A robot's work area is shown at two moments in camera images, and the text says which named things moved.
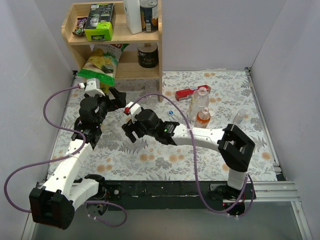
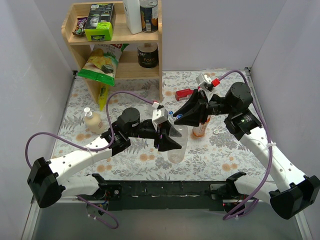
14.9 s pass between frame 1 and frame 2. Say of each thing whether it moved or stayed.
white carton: stayed
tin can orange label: stayed
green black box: stayed
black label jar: stayed
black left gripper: moved
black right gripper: moved
